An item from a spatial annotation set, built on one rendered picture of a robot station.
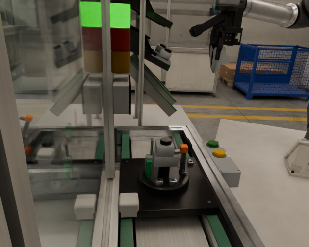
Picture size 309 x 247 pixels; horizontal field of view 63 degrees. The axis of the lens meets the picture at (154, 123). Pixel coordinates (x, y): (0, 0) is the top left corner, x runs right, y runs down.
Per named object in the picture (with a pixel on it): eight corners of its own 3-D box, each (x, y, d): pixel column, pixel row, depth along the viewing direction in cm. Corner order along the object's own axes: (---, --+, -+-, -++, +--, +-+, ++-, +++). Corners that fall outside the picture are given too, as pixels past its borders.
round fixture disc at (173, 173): (182, 165, 78) (183, 160, 77) (194, 194, 65) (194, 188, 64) (137, 166, 76) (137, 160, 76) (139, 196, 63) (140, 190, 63)
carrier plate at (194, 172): (193, 162, 84) (194, 156, 83) (218, 213, 62) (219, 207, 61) (120, 163, 81) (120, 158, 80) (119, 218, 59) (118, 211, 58)
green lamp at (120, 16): (130, 27, 61) (130, 5, 59) (130, 28, 56) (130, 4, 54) (109, 26, 60) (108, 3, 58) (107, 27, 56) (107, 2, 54)
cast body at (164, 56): (167, 67, 108) (175, 52, 105) (167, 69, 104) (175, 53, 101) (149, 58, 107) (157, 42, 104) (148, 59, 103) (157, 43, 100)
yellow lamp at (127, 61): (129, 69, 65) (130, 49, 63) (130, 73, 60) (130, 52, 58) (110, 68, 64) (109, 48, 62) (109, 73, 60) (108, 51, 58)
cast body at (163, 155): (174, 158, 71) (176, 135, 68) (177, 166, 67) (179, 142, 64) (144, 159, 70) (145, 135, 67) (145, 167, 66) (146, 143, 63)
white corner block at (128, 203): (137, 204, 64) (138, 191, 62) (138, 217, 60) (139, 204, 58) (118, 205, 63) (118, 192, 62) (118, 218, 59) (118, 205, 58)
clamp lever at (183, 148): (185, 167, 71) (187, 143, 68) (187, 171, 69) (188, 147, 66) (172, 168, 71) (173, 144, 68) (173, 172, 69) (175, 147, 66)
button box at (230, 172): (216, 154, 100) (218, 140, 97) (238, 187, 80) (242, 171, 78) (198, 155, 99) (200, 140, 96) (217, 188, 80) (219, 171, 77)
